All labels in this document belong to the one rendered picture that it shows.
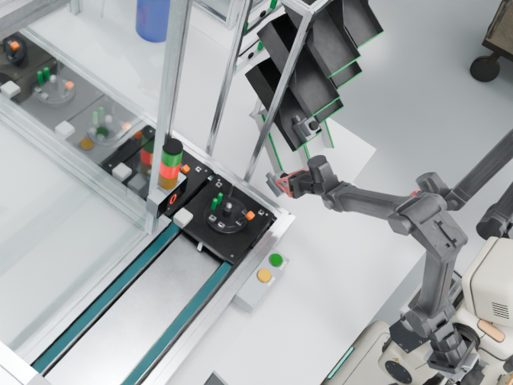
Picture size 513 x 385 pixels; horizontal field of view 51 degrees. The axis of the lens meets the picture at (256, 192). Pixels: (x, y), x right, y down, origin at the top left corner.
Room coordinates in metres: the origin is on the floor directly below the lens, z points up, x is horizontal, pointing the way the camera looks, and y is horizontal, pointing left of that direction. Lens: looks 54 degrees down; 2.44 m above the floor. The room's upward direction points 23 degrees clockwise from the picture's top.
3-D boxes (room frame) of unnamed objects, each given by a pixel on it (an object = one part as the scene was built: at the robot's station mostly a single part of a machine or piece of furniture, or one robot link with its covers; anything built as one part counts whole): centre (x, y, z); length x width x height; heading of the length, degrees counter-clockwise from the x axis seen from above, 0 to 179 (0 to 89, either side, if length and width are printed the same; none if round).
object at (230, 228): (0.92, 0.06, 0.98); 0.14 x 0.14 x 0.02
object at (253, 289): (0.78, -0.12, 0.93); 0.21 x 0.07 x 0.06; 165
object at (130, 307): (0.64, 0.17, 0.91); 0.84 x 0.28 x 0.10; 165
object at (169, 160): (0.77, 0.23, 1.38); 0.05 x 0.05 x 0.05
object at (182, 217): (0.85, 0.18, 0.97); 0.05 x 0.05 x 0.04; 75
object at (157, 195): (0.77, 0.23, 1.29); 0.12 x 0.05 x 0.25; 165
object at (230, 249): (0.92, 0.06, 0.96); 0.24 x 0.24 x 0.02; 75
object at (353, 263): (0.94, -0.18, 0.84); 0.90 x 0.70 x 0.03; 157
